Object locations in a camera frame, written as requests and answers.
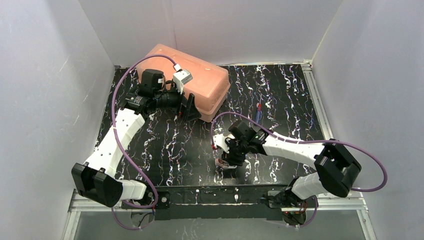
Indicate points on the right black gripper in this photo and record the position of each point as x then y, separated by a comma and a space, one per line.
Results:
230, 159

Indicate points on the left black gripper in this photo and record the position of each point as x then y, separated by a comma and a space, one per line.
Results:
182, 105

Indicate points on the pink mini stapler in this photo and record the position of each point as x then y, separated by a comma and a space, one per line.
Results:
224, 164

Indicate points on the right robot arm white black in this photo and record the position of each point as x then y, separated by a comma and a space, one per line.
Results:
335, 167

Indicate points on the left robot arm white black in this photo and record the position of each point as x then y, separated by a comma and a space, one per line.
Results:
95, 178

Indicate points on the blue red pen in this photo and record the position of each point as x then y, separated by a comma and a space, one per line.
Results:
258, 113

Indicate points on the pink translucent plastic box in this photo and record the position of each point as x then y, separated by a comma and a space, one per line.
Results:
209, 84

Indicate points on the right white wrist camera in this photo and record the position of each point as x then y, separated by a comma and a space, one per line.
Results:
218, 141

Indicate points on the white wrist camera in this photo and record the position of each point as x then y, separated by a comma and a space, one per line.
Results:
181, 77
218, 141

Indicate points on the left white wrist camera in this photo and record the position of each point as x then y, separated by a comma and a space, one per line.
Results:
181, 77

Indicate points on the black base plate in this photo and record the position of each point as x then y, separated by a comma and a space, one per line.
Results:
264, 201

